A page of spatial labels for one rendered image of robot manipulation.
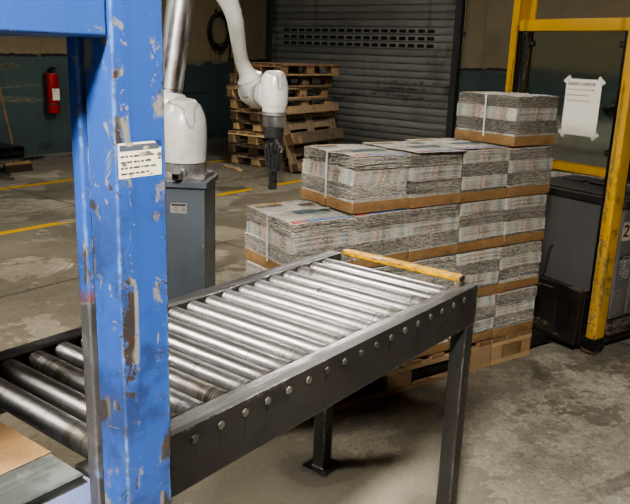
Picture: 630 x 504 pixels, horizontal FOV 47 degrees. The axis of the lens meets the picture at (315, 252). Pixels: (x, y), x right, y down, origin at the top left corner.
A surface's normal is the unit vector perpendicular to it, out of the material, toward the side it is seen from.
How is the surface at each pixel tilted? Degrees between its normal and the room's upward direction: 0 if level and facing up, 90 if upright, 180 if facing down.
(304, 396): 90
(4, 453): 0
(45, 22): 90
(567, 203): 90
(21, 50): 90
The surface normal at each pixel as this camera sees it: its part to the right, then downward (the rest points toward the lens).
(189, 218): -0.07, 0.26
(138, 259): 0.79, 0.18
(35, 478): 0.04, -0.96
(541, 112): 0.56, 0.23
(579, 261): -0.83, 0.12
